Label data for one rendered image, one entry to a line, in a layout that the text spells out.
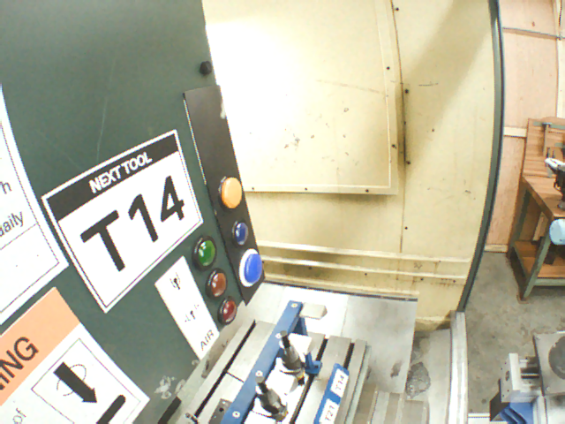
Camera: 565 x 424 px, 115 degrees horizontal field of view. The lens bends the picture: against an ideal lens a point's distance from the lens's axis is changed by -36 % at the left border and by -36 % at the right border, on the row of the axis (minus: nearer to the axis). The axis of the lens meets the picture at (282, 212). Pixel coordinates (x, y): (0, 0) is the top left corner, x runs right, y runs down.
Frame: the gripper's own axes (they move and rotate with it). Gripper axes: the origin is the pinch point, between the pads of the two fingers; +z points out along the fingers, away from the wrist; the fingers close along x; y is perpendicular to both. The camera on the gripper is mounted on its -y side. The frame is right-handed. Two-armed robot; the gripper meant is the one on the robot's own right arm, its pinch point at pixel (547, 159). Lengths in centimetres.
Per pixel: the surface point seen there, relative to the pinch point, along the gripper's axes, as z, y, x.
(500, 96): -8.6, -27.2, -28.6
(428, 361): -22, 73, -58
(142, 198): -74, -39, -91
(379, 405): -43, 64, -81
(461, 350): -28, 60, -46
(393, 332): -14, 57, -73
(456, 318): -11, 60, -44
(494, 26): -8, -48, -27
